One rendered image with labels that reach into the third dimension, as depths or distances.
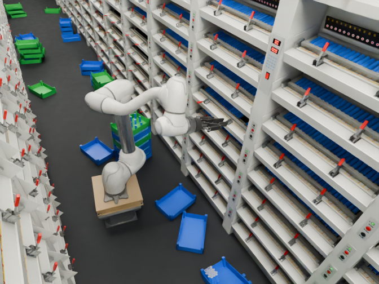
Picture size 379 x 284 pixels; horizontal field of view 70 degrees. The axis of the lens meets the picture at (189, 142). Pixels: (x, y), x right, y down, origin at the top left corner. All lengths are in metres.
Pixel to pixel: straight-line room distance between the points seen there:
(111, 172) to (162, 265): 0.76
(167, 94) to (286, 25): 0.59
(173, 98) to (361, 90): 0.74
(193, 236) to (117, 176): 0.78
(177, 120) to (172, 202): 1.24
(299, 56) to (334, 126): 0.33
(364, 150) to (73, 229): 2.02
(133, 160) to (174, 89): 0.91
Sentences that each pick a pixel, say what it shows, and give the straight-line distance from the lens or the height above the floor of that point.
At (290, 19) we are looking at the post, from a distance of 1.28.
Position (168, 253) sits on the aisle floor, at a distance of 2.17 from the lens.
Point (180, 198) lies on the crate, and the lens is 2.44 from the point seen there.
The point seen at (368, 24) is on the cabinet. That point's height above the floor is 1.66.
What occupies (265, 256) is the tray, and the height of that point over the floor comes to 0.16.
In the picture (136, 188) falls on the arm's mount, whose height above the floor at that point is 0.27.
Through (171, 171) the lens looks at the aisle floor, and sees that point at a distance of 2.66.
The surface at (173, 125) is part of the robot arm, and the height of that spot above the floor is 1.16.
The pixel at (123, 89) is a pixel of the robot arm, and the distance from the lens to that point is 1.75.
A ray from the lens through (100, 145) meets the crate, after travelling 3.00.
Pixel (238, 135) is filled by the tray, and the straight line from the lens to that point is 1.68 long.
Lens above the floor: 1.94
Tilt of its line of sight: 41 degrees down
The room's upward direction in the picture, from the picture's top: 5 degrees clockwise
